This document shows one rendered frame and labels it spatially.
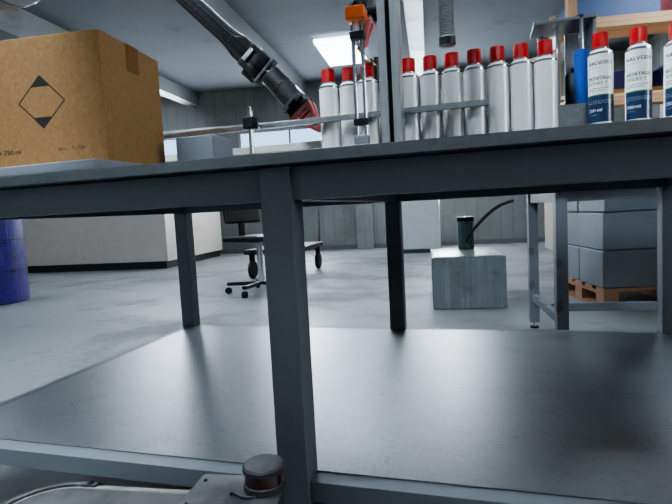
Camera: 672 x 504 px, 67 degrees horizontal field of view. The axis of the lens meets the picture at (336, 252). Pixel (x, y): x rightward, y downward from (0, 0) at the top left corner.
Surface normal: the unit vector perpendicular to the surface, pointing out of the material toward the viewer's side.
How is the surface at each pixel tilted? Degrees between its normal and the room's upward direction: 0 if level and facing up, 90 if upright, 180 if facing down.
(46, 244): 90
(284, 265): 90
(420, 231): 90
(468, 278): 90
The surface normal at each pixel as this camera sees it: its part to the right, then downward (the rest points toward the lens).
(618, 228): -0.06, 0.08
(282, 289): -0.28, 0.09
